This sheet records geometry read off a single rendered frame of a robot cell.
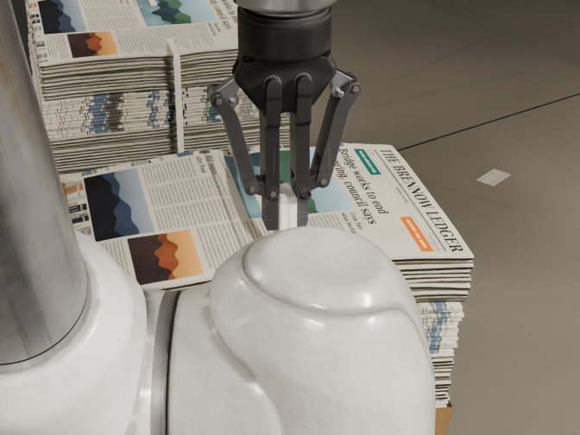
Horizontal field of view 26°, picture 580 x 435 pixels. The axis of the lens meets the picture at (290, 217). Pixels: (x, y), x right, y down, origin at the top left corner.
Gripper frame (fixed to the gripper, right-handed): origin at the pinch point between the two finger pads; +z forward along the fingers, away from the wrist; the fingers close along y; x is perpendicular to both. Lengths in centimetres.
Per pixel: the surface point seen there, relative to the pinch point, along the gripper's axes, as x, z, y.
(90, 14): -89, 10, 10
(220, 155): -34.5, 9.5, 0.0
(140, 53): -71, 11, 5
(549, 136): -243, 116, -139
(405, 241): -11.6, 9.9, -15.0
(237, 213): -20.4, 9.5, 0.6
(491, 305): -153, 116, -86
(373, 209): -18.9, 9.9, -13.7
